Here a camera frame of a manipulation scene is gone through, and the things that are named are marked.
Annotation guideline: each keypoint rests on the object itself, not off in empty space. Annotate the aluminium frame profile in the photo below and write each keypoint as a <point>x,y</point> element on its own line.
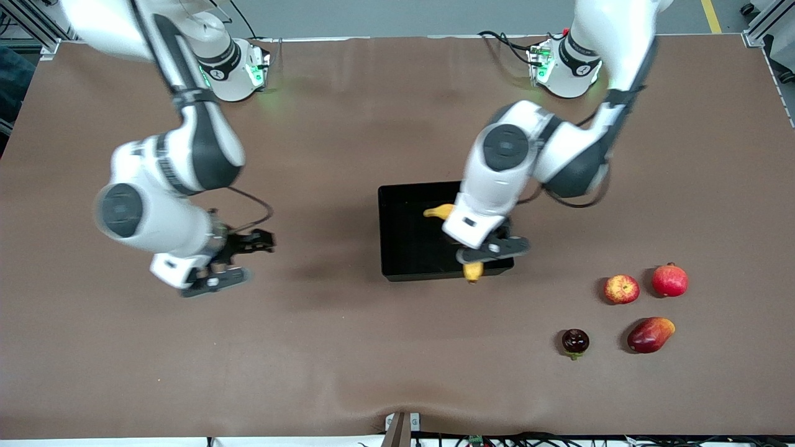
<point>37,31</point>
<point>758,31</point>

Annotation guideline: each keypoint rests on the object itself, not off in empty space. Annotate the yellow banana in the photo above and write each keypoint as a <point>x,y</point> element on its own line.
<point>474,272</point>

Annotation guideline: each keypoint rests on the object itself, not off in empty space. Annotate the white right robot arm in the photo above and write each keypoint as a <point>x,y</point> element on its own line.
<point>155,211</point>

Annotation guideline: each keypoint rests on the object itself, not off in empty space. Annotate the red yellow apple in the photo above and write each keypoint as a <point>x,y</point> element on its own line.
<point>622,289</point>

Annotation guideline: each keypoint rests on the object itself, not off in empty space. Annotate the red pomegranate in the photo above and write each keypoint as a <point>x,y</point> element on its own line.
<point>670,280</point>

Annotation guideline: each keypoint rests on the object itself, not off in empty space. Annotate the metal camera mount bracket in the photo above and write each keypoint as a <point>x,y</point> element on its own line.
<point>413,422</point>

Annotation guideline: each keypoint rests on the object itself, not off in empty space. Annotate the red orange mango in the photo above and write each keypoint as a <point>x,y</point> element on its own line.
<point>649,335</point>

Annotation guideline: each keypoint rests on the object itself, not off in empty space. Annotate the dark blue seat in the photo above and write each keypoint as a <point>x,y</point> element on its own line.
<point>15,74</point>

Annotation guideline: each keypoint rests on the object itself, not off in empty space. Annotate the dark purple mangosteen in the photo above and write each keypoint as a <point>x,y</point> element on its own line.
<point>575,341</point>

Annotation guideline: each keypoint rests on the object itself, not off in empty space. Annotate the black plastic box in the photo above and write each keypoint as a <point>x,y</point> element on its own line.
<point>410,248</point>

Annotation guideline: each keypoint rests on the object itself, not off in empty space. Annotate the brown table cover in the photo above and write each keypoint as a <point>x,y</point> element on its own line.
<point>310,341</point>

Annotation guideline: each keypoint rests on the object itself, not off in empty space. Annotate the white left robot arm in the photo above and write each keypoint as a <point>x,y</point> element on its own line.
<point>515,149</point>

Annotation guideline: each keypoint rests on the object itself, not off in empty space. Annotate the small green circuit board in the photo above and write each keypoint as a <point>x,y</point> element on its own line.
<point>476,441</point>

